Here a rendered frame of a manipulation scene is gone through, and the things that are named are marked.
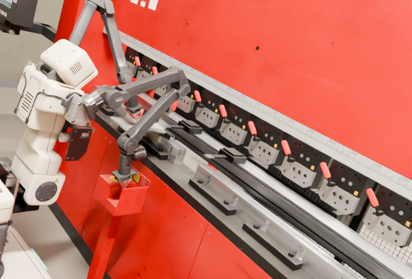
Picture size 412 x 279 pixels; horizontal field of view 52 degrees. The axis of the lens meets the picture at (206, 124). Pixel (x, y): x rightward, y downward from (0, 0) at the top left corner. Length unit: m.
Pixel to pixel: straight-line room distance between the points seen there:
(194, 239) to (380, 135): 0.96
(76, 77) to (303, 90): 0.95
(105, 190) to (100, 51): 1.26
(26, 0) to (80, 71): 1.19
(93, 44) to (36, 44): 2.96
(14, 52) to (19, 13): 2.94
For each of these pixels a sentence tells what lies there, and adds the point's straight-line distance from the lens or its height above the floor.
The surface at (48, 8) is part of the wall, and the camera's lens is 5.96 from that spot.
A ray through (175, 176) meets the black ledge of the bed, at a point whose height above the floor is 0.88.
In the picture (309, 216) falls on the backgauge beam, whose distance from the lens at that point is 2.10.
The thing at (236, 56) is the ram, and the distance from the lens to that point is 2.04.
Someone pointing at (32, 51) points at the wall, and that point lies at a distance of 6.01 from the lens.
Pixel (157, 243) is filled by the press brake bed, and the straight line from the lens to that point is 2.28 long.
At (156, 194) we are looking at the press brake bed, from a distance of 2.26.
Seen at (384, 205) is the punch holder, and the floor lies 1.28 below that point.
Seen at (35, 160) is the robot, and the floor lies 0.87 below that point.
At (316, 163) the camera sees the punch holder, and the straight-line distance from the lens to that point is 1.73.
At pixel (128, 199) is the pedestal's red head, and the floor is 0.75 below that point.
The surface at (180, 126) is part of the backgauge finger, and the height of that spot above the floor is 1.00.
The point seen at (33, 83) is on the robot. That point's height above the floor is 1.19.
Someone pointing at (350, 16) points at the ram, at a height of 1.85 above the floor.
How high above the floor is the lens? 1.71
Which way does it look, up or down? 14 degrees down
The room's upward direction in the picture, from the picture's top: 19 degrees clockwise
